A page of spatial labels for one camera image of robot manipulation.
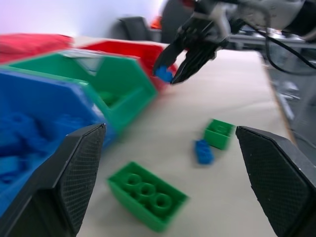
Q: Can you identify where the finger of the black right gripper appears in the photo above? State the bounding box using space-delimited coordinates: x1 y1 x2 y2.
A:
153 37 191 76
171 43 218 86

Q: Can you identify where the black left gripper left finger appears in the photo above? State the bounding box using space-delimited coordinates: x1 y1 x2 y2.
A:
0 123 108 237

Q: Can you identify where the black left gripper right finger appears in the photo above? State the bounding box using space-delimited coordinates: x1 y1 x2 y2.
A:
235 125 316 237

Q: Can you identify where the small blue toy block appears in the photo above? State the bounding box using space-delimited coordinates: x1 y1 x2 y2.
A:
193 139 215 166
155 65 174 84

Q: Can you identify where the orange object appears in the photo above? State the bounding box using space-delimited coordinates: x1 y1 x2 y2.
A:
150 15 162 32

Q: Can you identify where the red plastic bin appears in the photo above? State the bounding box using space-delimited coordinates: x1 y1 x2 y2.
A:
76 40 179 95

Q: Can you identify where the black chair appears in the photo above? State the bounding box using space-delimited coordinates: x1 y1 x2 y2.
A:
118 16 162 41

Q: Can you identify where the green plastic bin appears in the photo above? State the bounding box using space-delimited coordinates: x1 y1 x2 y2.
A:
4 50 159 136

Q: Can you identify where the blue plastic bin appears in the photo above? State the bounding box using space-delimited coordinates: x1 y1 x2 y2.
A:
0 65 117 217

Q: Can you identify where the small green toy block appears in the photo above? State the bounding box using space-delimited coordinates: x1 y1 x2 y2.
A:
202 118 236 151

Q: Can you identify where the large green toy block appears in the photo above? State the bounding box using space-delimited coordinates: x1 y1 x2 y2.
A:
106 161 191 234

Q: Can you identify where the red cloth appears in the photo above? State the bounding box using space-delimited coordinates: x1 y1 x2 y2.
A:
0 33 75 65

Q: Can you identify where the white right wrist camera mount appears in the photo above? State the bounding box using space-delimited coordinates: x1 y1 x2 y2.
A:
209 0 245 41

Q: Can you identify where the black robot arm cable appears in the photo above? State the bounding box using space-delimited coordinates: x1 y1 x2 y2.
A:
249 4 316 75

